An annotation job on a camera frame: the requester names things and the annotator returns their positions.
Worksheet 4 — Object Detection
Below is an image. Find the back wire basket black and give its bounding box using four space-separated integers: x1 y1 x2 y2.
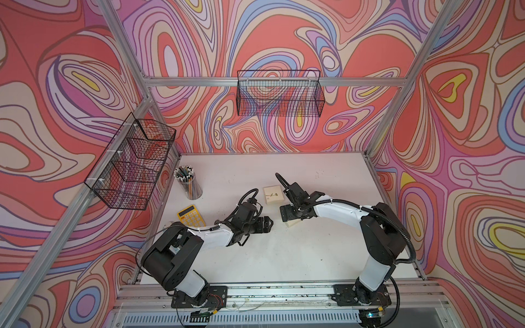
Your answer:
236 68 325 118

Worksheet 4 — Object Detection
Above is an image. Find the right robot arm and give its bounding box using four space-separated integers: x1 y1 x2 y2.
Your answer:
280 183 416 306

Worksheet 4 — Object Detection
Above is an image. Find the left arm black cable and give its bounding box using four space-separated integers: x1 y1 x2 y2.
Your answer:
135 188 260 288

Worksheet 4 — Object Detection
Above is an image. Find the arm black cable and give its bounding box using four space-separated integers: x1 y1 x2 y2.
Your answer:
274 172 417 328
135 188 260 288

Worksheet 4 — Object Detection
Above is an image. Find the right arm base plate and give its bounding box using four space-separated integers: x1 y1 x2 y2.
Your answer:
330 284 392 308

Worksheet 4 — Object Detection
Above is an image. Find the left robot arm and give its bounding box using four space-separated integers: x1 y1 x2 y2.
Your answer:
139 200 273 299

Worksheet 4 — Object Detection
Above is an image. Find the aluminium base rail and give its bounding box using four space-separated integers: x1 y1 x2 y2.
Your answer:
104 280 462 327

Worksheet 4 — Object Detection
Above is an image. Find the cup of coloured pencils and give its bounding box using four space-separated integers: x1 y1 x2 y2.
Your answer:
174 165 202 200

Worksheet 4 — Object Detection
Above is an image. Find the left wire basket black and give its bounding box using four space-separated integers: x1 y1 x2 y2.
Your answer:
84 113 176 210

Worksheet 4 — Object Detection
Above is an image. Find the cream lotus box far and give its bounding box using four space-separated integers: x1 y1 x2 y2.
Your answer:
263 185 284 205

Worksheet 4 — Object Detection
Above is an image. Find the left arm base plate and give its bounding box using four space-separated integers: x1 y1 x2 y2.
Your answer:
171 285 228 310

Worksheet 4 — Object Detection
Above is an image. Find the yellow calculator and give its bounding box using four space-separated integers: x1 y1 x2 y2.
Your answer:
177 205 206 228

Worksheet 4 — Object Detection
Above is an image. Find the wire basket black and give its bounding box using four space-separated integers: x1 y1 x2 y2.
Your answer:
236 68 325 118
84 113 176 210

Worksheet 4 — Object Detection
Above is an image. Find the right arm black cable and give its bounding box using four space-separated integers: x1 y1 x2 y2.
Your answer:
274 172 417 328

